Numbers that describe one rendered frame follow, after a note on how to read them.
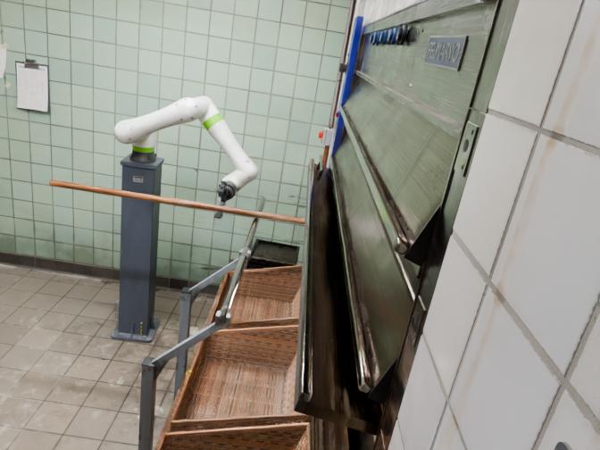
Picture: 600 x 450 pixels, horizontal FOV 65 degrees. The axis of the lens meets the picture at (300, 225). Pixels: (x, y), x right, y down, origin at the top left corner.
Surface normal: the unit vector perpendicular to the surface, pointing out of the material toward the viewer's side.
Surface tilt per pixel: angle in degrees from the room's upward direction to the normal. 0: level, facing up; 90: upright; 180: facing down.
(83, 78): 90
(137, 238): 90
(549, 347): 90
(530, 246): 90
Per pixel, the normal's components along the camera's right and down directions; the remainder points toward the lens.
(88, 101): -0.04, 0.36
